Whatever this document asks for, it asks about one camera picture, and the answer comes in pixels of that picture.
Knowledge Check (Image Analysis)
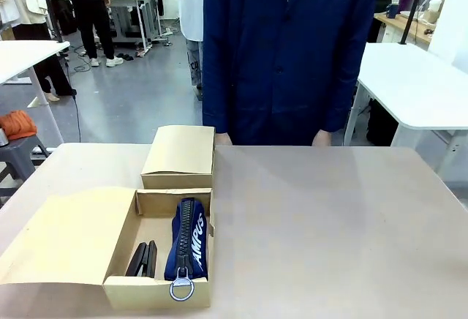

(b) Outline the blue sleeved left forearm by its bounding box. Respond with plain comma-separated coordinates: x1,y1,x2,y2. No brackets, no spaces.
320,55,379,134

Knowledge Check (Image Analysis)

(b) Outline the white table slim leg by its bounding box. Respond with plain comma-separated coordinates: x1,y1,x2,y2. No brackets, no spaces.
0,39,71,145

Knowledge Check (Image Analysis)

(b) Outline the person in blue coat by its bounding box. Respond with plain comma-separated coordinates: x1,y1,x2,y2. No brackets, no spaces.
202,0,379,147

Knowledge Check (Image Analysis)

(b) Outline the small cardboard box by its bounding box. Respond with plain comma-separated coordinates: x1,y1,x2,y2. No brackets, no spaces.
140,124,217,190

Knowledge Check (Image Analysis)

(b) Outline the white cup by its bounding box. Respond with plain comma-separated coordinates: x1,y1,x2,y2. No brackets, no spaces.
426,0,444,24

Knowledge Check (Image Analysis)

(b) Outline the blue sleeved right forearm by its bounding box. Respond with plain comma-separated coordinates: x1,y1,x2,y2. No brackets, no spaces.
202,55,232,136

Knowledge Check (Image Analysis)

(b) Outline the person in black clothes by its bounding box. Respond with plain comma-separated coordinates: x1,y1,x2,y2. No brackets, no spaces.
58,0,124,69

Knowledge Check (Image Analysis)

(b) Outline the orange cloth bundle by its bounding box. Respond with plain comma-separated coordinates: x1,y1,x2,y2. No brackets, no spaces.
0,110,39,141

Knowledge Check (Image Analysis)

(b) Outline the grey plastic stool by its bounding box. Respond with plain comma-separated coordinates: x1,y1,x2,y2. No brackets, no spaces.
0,135,51,203

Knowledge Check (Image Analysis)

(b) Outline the person's left hand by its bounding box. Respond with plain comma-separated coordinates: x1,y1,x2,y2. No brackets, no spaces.
311,130,332,147

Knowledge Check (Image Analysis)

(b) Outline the navy blue zipper pencil pouch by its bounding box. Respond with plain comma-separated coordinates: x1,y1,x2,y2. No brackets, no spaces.
163,197,210,304

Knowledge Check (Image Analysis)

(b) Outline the person in cream jacket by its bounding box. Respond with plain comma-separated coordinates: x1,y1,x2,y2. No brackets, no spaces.
0,0,78,102

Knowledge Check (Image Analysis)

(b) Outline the person in white coat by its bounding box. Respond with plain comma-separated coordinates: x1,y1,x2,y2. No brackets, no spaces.
169,0,210,91

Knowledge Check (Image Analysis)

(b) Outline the large cardboard box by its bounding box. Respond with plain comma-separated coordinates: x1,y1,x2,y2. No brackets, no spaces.
0,186,216,307

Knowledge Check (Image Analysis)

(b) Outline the long black stapler silver magazine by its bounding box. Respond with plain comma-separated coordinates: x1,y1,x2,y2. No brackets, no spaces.
124,240,159,279

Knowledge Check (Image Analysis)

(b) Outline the wooden side table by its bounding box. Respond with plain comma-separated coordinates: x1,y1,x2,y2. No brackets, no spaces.
374,0,447,51

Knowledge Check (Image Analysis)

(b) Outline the large white table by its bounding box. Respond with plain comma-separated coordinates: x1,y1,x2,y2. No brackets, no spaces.
342,42,468,183

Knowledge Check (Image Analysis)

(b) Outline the grey workbench wooden top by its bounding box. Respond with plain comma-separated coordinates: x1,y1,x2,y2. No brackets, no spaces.
107,0,166,57

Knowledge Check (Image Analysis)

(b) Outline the black stand pole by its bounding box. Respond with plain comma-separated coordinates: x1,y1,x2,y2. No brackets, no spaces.
36,0,71,60
399,0,429,46

